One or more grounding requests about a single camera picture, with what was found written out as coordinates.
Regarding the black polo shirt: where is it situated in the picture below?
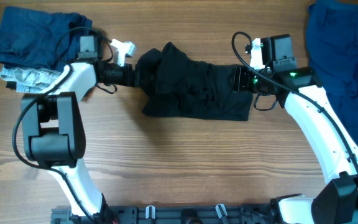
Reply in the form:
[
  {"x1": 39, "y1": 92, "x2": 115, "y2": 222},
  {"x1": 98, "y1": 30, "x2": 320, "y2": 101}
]
[{"x1": 136, "y1": 42, "x2": 253, "y2": 121}]

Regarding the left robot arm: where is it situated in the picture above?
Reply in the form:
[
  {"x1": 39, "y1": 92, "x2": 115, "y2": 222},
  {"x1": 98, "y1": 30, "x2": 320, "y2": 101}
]
[{"x1": 15, "y1": 34, "x2": 140, "y2": 223}]

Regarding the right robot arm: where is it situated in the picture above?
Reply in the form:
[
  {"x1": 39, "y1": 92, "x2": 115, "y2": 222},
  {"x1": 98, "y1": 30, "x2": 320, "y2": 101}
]
[{"x1": 234, "y1": 34, "x2": 358, "y2": 223}]

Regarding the folded light grey garment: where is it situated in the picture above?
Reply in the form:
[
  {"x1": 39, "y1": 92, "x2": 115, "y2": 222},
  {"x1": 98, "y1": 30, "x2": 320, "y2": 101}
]
[{"x1": 0, "y1": 65, "x2": 61, "y2": 93}]

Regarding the folded navy blue garment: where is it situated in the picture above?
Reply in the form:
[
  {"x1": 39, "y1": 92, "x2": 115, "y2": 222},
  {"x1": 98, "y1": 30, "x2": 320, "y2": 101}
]
[{"x1": 0, "y1": 6, "x2": 92, "y2": 72}]

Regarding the folded black garment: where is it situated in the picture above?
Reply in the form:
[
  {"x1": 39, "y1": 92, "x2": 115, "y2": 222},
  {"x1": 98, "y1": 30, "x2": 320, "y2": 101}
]
[{"x1": 5, "y1": 27, "x2": 105, "y2": 94}]

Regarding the blue shirt unfolded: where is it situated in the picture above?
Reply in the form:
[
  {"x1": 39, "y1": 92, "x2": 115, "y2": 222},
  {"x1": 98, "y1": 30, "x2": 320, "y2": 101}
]
[{"x1": 306, "y1": 1, "x2": 358, "y2": 145}]

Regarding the left black cable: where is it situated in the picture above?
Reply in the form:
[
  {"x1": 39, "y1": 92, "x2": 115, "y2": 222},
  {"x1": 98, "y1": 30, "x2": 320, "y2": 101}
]
[{"x1": 11, "y1": 26, "x2": 119, "y2": 224}]

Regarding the black cable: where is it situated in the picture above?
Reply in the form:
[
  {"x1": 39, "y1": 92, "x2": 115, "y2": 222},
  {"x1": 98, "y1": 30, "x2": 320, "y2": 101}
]
[
  {"x1": 231, "y1": 30, "x2": 358, "y2": 224},
  {"x1": 11, "y1": 26, "x2": 119, "y2": 224}
]

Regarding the right black cable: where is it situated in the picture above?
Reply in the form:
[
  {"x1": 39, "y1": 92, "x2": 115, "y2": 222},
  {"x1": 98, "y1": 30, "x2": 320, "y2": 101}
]
[{"x1": 231, "y1": 30, "x2": 358, "y2": 224}]

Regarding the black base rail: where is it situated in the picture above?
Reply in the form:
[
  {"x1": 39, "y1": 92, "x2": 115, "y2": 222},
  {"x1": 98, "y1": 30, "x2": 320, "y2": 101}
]
[{"x1": 50, "y1": 203, "x2": 279, "y2": 224}]

